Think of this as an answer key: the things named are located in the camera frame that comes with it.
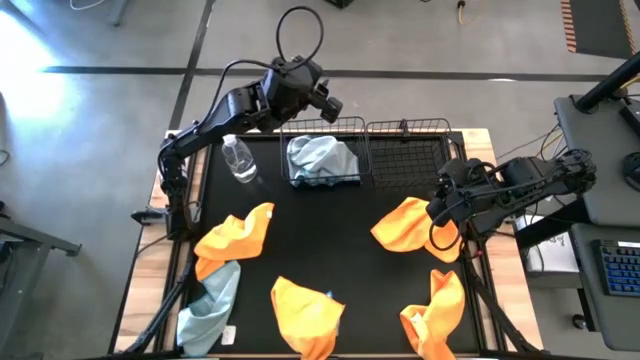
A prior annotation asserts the black table mat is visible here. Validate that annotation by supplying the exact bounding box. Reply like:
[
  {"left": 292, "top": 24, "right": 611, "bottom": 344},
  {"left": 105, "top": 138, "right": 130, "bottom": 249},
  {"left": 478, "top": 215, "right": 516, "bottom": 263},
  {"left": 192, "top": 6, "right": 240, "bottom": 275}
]
[{"left": 202, "top": 133, "right": 481, "bottom": 355}]

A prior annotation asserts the black wire basket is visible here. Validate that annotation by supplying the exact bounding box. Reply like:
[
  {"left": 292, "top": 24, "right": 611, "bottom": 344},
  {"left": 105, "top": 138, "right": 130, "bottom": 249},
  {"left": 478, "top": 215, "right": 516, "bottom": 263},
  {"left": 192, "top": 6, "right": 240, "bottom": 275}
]
[
  {"left": 367, "top": 117, "right": 457, "bottom": 189},
  {"left": 279, "top": 116, "right": 372, "bottom": 189}
]

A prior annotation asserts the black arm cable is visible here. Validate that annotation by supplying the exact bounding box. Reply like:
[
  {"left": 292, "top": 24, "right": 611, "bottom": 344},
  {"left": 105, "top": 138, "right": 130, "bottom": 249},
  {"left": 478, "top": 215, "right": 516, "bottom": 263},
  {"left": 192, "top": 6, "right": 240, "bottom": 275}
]
[
  {"left": 428, "top": 199, "right": 462, "bottom": 252},
  {"left": 209, "top": 5, "right": 325, "bottom": 126}
]

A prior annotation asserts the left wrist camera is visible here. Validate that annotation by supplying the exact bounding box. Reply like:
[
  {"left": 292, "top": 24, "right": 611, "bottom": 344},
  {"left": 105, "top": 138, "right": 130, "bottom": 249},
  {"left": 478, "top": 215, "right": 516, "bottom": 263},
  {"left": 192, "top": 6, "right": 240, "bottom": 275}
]
[{"left": 310, "top": 79, "right": 345, "bottom": 125}]

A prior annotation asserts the clear plastic spray bottle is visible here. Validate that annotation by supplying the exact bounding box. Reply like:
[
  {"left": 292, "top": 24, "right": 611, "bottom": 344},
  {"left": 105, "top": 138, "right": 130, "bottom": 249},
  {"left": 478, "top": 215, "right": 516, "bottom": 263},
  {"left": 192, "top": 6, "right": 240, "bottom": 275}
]
[{"left": 221, "top": 133, "right": 259, "bottom": 185}]

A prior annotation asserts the black pole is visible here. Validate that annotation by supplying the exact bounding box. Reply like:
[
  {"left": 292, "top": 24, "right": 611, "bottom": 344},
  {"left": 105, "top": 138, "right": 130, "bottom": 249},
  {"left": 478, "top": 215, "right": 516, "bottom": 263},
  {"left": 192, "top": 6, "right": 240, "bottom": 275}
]
[{"left": 574, "top": 52, "right": 640, "bottom": 114}]

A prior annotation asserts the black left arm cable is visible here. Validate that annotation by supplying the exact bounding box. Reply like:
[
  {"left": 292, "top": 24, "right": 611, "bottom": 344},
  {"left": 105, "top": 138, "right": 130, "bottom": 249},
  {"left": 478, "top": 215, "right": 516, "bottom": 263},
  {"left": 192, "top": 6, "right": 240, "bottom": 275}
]
[{"left": 209, "top": 5, "right": 325, "bottom": 126}]

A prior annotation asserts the backlit black keyboard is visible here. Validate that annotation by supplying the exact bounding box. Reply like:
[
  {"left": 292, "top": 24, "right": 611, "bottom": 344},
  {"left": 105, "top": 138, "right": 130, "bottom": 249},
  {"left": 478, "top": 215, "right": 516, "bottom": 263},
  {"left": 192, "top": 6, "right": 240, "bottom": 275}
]
[{"left": 592, "top": 238, "right": 640, "bottom": 297}]

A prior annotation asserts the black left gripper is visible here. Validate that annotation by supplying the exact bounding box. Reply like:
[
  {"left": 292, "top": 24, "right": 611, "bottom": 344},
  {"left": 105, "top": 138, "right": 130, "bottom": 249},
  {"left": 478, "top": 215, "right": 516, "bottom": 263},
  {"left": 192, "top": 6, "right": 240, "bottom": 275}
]
[{"left": 267, "top": 55, "right": 324, "bottom": 121}]

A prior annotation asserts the grey-blue microfiber towel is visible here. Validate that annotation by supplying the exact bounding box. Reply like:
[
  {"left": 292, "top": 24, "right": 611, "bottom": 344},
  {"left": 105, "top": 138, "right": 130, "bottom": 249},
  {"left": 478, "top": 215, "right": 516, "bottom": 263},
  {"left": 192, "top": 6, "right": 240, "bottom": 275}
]
[
  {"left": 286, "top": 134, "right": 361, "bottom": 188},
  {"left": 176, "top": 259, "right": 243, "bottom": 357}
]

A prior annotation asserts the dark hazard-striped floor mat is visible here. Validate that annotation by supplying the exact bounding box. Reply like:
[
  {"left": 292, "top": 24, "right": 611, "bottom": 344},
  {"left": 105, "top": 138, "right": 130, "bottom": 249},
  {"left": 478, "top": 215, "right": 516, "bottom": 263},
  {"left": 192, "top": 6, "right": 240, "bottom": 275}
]
[{"left": 560, "top": 0, "right": 640, "bottom": 60}]

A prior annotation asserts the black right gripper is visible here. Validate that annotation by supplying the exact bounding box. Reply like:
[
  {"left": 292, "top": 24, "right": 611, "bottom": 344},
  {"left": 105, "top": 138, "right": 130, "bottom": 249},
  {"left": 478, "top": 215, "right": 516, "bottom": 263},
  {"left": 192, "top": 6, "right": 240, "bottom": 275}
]
[{"left": 425, "top": 184, "right": 499, "bottom": 236}]

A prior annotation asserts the black diagonal frame strut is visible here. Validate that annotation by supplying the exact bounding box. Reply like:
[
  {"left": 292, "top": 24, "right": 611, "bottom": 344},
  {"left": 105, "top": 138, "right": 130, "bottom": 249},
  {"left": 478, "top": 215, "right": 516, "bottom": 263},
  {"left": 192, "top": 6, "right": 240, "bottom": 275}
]
[
  {"left": 459, "top": 244, "right": 539, "bottom": 354},
  {"left": 122, "top": 249, "right": 199, "bottom": 354}
]

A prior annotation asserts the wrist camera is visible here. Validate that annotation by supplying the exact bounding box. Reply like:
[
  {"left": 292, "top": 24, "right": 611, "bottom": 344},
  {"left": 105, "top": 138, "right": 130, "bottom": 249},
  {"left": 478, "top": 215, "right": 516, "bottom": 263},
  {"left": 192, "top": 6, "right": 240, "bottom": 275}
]
[
  {"left": 437, "top": 158, "right": 474, "bottom": 189},
  {"left": 310, "top": 79, "right": 345, "bottom": 125}
]

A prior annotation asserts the grey desk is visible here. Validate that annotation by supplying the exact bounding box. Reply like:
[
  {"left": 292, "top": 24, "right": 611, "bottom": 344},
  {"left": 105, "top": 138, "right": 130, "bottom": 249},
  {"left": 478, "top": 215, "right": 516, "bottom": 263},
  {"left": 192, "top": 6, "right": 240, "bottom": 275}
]
[{"left": 553, "top": 94, "right": 640, "bottom": 351}]

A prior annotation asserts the white box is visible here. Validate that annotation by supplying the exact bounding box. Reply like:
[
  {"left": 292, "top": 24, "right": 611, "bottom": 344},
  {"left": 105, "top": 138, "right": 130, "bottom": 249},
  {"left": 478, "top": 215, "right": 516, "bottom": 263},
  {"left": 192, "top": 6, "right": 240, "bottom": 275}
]
[{"left": 519, "top": 214, "right": 581, "bottom": 275}]

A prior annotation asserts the orange microfiber towel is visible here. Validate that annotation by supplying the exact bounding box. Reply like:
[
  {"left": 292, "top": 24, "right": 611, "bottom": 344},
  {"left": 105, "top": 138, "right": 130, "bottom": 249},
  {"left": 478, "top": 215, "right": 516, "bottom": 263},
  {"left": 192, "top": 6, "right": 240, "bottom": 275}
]
[
  {"left": 369, "top": 196, "right": 464, "bottom": 265},
  {"left": 270, "top": 275, "right": 347, "bottom": 360},
  {"left": 193, "top": 201, "right": 276, "bottom": 283},
  {"left": 399, "top": 268, "right": 467, "bottom": 360}
]

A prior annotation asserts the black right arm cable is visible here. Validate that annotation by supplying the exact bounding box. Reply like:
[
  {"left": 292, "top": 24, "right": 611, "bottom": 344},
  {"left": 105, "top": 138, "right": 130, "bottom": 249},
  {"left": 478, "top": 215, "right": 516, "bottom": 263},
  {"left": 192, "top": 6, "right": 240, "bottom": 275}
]
[{"left": 428, "top": 199, "right": 462, "bottom": 252}]

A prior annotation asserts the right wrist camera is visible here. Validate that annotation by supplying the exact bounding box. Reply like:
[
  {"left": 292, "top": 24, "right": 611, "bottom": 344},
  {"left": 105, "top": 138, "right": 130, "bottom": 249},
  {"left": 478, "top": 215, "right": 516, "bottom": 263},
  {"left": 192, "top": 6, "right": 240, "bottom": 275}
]
[{"left": 437, "top": 158, "right": 474, "bottom": 189}]

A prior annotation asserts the grey metal bench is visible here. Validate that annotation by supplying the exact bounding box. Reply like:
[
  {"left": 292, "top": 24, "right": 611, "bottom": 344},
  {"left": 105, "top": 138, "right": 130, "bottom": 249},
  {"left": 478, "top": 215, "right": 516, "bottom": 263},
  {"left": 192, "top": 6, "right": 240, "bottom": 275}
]
[{"left": 0, "top": 199, "right": 82, "bottom": 360}]

